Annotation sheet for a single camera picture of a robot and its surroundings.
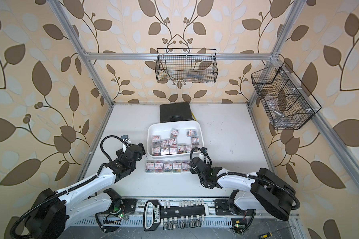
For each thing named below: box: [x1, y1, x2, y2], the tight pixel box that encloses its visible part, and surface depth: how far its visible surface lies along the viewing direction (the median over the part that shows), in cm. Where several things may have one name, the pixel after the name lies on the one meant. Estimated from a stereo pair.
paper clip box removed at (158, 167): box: [154, 160, 164, 174], surface depth 88 cm
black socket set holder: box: [142, 199, 209, 231], surface depth 72 cm
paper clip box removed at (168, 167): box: [163, 161, 174, 174], surface depth 88 cm
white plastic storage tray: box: [147, 120, 205, 158], surface depth 99 cm
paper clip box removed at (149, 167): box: [145, 161, 156, 173], surface depth 88 cm
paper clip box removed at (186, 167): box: [181, 159, 191, 173], surface depth 88 cm
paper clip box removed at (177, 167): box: [172, 160, 182, 174], surface depth 88 cm
